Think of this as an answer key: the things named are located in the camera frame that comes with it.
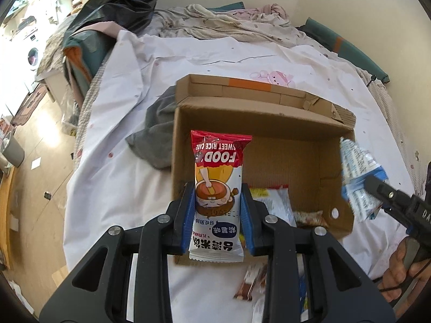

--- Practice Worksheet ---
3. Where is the black plastic bag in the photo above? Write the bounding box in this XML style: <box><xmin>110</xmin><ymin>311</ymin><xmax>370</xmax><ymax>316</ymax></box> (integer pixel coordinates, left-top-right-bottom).
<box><xmin>64</xmin><ymin>0</ymin><xmax>159</xmax><ymax>37</ymax></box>

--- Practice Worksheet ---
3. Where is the dark grey cloth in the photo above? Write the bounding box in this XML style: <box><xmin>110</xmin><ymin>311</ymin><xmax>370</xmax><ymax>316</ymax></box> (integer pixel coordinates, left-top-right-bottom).
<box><xmin>125</xmin><ymin>89</ymin><xmax>179</xmax><ymax>170</ymax></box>

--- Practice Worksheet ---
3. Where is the brown floor mat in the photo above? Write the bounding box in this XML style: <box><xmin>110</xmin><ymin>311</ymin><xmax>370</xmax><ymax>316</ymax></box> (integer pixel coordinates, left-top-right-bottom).
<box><xmin>12</xmin><ymin>84</ymin><xmax>48</xmax><ymax>125</ymax></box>

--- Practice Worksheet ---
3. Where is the beige wafer bar packet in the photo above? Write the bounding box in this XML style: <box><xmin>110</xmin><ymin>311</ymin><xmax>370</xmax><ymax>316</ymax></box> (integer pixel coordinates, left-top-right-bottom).
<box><xmin>292</xmin><ymin>210</ymin><xmax>332</xmax><ymax>227</ymax></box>

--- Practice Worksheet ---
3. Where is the grey trash bin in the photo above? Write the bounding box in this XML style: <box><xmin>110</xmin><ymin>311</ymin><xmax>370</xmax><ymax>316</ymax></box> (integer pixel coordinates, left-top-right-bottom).
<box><xmin>0</xmin><ymin>131</ymin><xmax>25</xmax><ymax>168</ymax></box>

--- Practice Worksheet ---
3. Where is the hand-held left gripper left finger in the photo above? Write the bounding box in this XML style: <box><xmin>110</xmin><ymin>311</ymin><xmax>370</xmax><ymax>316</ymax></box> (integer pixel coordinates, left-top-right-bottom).
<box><xmin>40</xmin><ymin>182</ymin><xmax>196</xmax><ymax>323</ymax></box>

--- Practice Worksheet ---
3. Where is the person's right hand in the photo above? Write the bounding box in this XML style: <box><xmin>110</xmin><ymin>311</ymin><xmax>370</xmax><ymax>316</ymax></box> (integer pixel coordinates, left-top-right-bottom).
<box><xmin>381</xmin><ymin>237</ymin><xmax>421</xmax><ymax>305</ymax></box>

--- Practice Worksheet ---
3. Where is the pink crumpled cloth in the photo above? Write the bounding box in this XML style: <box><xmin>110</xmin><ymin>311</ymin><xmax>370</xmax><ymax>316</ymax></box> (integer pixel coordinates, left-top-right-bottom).
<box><xmin>232</xmin><ymin>3</ymin><xmax>292</xmax><ymax>27</ymax></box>

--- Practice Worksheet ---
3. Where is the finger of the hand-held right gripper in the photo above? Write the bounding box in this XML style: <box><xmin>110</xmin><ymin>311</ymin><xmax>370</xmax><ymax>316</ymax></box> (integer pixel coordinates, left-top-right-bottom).
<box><xmin>365</xmin><ymin>174</ymin><xmax>409</xmax><ymax>209</ymax></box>
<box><xmin>380</xmin><ymin>205</ymin><xmax>409</xmax><ymax>224</ymax></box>

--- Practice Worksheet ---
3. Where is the white and blue snack bag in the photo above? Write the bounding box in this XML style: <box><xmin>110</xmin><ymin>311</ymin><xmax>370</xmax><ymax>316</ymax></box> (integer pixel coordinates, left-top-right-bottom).
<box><xmin>338</xmin><ymin>137</ymin><xmax>389</xmax><ymax>223</ymax></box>

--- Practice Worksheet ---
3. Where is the white washing machine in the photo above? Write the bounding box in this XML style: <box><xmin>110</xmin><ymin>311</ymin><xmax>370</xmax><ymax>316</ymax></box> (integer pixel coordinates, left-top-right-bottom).
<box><xmin>17</xmin><ymin>34</ymin><xmax>46</xmax><ymax>75</ymax></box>

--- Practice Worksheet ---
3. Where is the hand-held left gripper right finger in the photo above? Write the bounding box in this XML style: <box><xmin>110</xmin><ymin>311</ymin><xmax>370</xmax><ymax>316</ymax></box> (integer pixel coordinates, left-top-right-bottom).
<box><xmin>241</xmin><ymin>182</ymin><xmax>396</xmax><ymax>323</ymax></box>

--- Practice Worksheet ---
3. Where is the white rice cake packet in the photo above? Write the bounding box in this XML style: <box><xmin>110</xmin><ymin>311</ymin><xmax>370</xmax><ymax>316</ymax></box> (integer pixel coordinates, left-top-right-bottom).
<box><xmin>189</xmin><ymin>129</ymin><xmax>253</xmax><ymax>263</ymax></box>

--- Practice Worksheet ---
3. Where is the white and yellow snack packet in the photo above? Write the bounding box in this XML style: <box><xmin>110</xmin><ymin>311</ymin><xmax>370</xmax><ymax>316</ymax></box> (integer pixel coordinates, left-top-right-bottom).
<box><xmin>251</xmin><ymin>185</ymin><xmax>297</xmax><ymax>227</ymax></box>

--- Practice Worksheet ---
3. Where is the crumpled floral blanket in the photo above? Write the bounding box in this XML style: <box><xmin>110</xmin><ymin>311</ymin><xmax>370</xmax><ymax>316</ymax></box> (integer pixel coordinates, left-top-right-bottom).
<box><xmin>153</xmin><ymin>3</ymin><xmax>304</xmax><ymax>44</ymax></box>

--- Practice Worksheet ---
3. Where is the blue cartoon bear snack bag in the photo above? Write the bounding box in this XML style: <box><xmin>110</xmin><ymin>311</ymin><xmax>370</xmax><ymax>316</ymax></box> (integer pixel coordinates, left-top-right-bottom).
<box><xmin>300</xmin><ymin>269</ymin><xmax>312</xmax><ymax>323</ymax></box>

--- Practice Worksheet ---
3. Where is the teal orange mat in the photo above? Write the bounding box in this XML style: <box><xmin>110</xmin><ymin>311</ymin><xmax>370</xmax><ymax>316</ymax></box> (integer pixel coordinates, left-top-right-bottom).
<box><xmin>62</xmin><ymin>29</ymin><xmax>117</xmax><ymax>88</ymax></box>

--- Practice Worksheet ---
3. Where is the brown cardboard box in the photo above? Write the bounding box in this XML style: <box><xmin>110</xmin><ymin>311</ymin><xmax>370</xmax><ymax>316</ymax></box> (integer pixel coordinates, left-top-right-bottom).
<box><xmin>170</xmin><ymin>74</ymin><xmax>357</xmax><ymax>266</ymax></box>

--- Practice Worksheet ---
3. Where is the dark brown snack packet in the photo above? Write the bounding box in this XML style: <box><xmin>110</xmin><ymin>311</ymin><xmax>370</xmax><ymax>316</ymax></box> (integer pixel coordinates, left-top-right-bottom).
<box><xmin>233</xmin><ymin>263</ymin><xmax>268</xmax><ymax>301</ymax></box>

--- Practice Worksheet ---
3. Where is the green pillow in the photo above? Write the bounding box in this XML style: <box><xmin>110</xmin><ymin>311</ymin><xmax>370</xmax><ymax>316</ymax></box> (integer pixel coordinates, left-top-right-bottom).
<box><xmin>300</xmin><ymin>17</ymin><xmax>391</xmax><ymax>85</ymax></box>

